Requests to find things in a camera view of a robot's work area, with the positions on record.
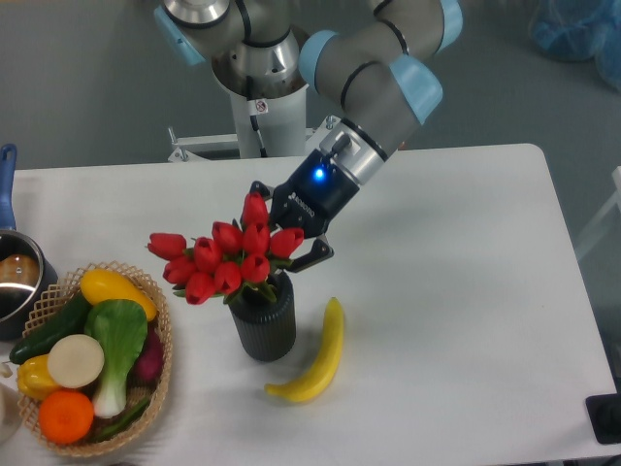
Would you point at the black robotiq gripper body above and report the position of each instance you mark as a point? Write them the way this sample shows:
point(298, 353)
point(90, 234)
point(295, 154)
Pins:
point(312, 196)

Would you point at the red tulip bouquet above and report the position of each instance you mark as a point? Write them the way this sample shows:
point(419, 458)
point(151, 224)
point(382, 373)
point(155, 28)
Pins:
point(237, 256)

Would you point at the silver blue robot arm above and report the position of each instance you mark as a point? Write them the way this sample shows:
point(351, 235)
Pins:
point(345, 103)

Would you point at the dark grey ribbed vase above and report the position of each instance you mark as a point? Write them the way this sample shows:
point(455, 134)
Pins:
point(267, 330)

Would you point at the yellow banana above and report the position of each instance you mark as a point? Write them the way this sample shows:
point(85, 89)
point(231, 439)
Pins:
point(324, 367)

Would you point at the yellow squash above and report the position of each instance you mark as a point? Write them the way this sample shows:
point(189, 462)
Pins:
point(100, 285)

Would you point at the green bok choy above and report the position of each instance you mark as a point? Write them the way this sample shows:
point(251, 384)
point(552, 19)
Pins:
point(120, 328)

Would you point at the purple sweet potato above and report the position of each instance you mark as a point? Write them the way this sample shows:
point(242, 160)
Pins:
point(149, 364)

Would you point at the dark green cucumber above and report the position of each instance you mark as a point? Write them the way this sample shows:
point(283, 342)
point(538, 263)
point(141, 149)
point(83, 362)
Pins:
point(67, 321)

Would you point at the woven wicker basket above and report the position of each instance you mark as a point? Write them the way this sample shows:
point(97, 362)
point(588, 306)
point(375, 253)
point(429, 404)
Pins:
point(52, 300)

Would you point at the white round radish slice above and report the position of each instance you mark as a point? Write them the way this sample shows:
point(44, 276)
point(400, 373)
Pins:
point(75, 361)

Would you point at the green chili pepper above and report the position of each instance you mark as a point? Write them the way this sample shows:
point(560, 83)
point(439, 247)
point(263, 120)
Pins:
point(122, 423)

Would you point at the yellow bell pepper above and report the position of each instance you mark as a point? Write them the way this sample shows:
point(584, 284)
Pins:
point(34, 379)

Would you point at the orange fruit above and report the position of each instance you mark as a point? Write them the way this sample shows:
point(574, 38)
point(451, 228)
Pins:
point(66, 416)

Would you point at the blue plastic bag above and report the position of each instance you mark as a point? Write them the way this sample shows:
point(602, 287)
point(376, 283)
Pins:
point(578, 31)

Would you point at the small garlic piece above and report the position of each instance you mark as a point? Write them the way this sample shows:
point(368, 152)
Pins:
point(5, 370)

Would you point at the black device at edge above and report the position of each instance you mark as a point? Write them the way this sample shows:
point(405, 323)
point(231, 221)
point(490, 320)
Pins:
point(604, 414)

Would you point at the white metal base frame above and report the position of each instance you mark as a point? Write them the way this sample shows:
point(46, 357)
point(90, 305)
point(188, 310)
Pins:
point(226, 146)

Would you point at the blue handled saucepan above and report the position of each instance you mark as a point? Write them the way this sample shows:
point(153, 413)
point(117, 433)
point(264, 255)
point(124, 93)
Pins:
point(25, 271)

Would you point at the white furniture frame right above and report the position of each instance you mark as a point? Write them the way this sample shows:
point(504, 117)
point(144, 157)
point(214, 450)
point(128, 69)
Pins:
point(601, 222)

